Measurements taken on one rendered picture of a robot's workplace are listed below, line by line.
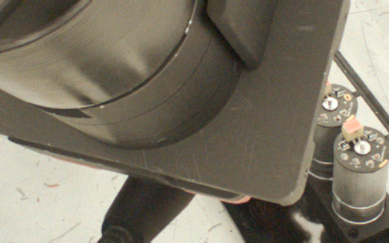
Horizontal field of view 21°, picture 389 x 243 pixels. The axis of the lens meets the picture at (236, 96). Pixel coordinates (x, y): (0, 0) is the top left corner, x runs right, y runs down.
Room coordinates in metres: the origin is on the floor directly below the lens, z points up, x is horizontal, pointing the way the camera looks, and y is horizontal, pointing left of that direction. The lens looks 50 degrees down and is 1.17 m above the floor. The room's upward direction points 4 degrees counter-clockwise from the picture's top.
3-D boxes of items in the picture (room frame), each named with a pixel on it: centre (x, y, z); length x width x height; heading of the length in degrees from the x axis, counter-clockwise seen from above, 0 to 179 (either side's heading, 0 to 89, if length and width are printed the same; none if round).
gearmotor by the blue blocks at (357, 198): (0.27, -0.05, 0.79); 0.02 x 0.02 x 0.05
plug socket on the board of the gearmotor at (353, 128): (0.27, -0.05, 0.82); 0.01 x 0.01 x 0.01; 23
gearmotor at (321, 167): (0.29, -0.04, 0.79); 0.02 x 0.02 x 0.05
